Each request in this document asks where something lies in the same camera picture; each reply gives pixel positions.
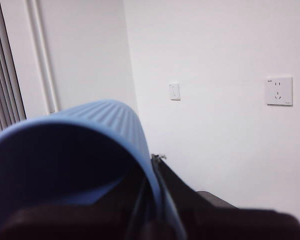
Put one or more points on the white wall pipe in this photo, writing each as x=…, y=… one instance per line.
x=41, y=62

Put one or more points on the blue ribbed plastic cup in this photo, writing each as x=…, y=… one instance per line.
x=97, y=115

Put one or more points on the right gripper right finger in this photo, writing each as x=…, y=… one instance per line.
x=227, y=225

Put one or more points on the grey window blind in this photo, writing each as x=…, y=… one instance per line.
x=2, y=87

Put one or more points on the white wall power socket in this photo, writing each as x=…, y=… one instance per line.
x=175, y=91
x=279, y=91

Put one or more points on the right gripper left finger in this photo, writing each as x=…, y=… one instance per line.
x=65, y=222

